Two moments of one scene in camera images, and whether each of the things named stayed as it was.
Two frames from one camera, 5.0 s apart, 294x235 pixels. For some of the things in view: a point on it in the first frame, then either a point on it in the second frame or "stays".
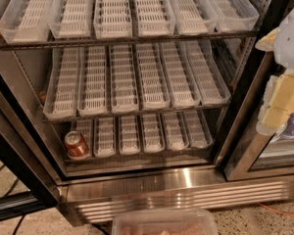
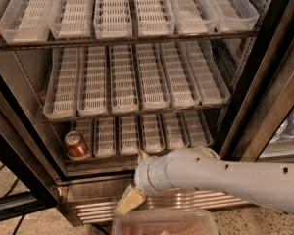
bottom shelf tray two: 104,137 stays
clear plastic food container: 184,221 stays
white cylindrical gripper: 291,42 to 149,176
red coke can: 75,145 stays
